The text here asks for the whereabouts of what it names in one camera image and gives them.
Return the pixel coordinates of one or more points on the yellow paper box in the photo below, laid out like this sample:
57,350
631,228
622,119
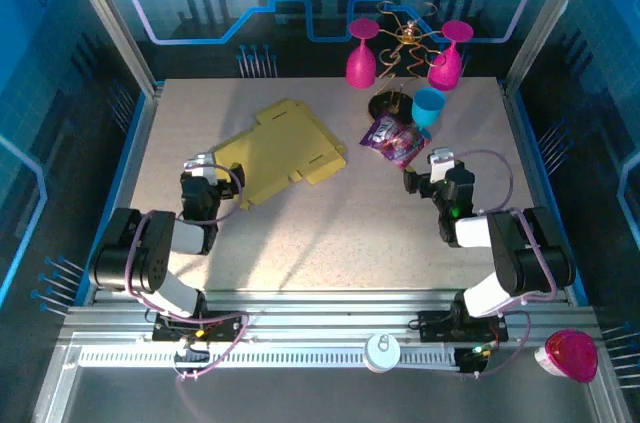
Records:
280,153

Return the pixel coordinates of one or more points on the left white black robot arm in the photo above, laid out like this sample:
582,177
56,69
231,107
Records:
155,263

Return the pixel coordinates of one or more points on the purple snack bag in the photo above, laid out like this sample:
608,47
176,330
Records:
395,140

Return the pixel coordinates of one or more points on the blue plastic goblet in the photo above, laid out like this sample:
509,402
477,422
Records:
427,108

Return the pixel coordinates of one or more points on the pink plastic goblet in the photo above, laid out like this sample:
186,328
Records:
445,70
361,68

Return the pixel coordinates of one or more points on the silver tin can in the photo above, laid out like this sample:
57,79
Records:
381,352

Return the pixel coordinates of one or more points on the black controller board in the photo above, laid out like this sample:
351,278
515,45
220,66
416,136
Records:
470,360

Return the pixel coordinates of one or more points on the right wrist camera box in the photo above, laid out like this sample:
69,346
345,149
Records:
440,165

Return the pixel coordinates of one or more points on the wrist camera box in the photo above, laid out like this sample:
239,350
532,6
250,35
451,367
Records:
440,165
200,165

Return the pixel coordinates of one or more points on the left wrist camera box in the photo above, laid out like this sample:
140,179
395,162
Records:
200,165

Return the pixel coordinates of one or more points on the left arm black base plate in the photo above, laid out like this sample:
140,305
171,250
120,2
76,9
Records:
225,329

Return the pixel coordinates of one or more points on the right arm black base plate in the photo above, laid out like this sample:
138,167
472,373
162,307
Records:
435,329

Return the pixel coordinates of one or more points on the aluminium mounting rail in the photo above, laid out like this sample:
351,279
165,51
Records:
325,318

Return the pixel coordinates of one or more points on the aluminium frame post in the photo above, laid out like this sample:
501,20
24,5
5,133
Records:
541,18
112,18

